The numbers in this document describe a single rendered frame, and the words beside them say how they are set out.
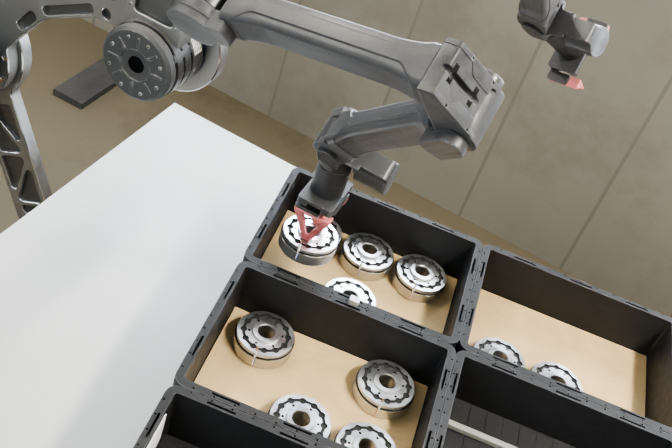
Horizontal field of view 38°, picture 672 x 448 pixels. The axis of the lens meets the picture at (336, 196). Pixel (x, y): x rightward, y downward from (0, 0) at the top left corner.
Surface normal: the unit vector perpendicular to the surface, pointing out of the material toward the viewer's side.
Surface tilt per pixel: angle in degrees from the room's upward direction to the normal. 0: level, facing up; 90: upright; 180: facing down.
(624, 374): 0
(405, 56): 40
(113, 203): 0
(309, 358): 0
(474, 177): 90
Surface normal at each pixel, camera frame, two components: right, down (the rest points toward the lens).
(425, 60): -0.29, -0.43
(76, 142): 0.26, -0.74
